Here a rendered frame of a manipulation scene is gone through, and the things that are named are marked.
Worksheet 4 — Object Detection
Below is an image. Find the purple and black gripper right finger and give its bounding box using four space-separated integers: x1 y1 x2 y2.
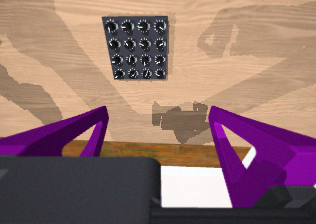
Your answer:
208 106 316 207

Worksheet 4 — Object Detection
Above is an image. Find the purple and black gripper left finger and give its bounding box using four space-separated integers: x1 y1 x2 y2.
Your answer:
0 106 109 156

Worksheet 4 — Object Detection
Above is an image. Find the black knob box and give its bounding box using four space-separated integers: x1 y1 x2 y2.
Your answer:
102 16 168 80

